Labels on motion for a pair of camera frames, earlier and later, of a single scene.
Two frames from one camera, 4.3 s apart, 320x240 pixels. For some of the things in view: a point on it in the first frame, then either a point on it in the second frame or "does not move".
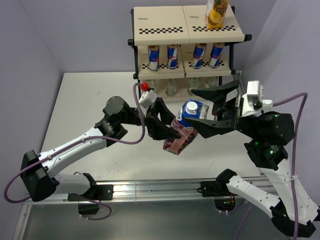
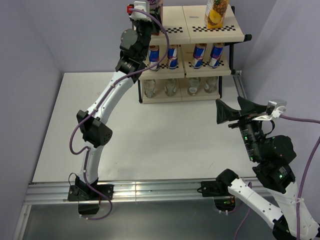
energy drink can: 153,57 does not move
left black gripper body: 150,112 → 144,31
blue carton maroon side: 191,108 → 155,9
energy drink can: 172,53 does not move
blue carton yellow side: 215,12 does not move
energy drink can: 198,54 does not move
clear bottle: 170,86 does not move
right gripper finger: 218,94 → 247,107
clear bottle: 194,83 does not move
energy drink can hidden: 216,50 does not move
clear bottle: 211,82 does not move
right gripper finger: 207,128 → 224,112
